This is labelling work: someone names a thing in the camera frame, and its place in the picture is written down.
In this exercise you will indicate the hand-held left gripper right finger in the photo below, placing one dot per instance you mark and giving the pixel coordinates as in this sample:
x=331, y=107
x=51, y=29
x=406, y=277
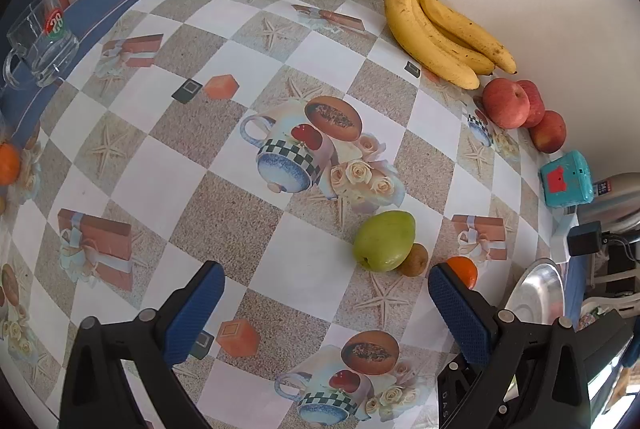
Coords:
x=460, y=314

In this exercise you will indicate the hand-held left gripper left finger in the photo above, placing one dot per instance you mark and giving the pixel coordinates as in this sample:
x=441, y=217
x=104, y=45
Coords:
x=195, y=314

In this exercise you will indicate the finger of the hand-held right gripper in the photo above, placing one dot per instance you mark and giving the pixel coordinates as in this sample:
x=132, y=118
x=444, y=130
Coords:
x=450, y=394

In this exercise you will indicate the silver metal plate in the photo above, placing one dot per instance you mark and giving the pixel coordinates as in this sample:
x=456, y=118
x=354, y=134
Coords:
x=537, y=294

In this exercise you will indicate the green pear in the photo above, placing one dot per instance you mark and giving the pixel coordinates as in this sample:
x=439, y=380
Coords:
x=385, y=241

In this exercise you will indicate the orange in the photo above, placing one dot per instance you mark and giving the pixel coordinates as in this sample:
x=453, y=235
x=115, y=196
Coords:
x=465, y=270
x=7, y=164

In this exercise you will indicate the brown kiwi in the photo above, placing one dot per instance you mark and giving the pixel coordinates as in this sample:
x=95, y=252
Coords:
x=417, y=261

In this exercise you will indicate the printed checkered tablecloth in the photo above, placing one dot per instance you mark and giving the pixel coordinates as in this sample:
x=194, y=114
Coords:
x=200, y=209

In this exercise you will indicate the black charger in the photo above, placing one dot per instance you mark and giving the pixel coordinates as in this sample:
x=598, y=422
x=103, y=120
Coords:
x=585, y=239

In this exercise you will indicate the white chair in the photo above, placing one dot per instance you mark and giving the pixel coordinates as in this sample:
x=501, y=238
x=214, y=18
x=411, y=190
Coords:
x=617, y=279

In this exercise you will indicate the teal toy box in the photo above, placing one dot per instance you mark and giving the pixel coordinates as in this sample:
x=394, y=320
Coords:
x=565, y=181

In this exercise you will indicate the stainless steel thermos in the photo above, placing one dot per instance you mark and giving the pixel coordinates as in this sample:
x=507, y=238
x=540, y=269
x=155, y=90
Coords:
x=617, y=204

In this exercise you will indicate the pale red apple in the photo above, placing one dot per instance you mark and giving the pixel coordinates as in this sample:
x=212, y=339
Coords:
x=505, y=104

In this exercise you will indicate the bunch of yellow bananas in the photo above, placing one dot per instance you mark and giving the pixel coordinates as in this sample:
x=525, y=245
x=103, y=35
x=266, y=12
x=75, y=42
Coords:
x=440, y=39

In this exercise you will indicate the clear glass mug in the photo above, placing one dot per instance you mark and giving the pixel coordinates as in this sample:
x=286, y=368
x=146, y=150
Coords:
x=40, y=39

